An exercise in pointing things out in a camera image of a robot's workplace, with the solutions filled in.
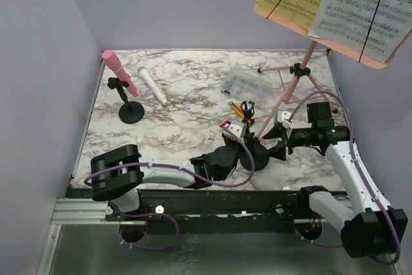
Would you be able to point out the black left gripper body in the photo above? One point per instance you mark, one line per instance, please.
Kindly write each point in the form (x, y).
(237, 149)

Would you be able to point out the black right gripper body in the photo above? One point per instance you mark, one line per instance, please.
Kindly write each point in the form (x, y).
(286, 143)

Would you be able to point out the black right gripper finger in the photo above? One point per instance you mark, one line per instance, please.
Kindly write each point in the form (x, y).
(278, 131)
(277, 152)

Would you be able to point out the black round-base mic stand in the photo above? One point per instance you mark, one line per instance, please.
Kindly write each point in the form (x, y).
(257, 150)

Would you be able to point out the white toy microphone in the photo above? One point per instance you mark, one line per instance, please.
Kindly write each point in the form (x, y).
(144, 74)

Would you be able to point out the pink toy microphone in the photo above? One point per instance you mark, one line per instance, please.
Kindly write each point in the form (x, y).
(113, 63)

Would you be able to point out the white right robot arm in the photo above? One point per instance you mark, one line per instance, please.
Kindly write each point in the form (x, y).
(370, 226)

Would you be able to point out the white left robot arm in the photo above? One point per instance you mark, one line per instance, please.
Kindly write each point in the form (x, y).
(116, 174)

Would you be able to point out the yellow utility knife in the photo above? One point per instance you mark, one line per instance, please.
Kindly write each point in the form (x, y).
(239, 112)

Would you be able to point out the clear plastic organizer box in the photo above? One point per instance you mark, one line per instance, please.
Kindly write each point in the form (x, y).
(244, 86)

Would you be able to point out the pink music stand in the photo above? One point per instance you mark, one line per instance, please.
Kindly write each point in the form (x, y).
(302, 70)

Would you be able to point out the white sheet music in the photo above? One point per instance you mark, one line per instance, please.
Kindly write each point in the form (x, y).
(375, 28)

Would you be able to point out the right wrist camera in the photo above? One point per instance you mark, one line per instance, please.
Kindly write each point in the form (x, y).
(282, 120)

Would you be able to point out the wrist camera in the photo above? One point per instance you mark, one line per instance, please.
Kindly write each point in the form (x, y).
(282, 120)
(234, 128)

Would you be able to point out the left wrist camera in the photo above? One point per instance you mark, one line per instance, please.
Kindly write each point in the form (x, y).
(234, 128)

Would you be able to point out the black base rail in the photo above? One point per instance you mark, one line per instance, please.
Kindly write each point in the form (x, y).
(220, 212)

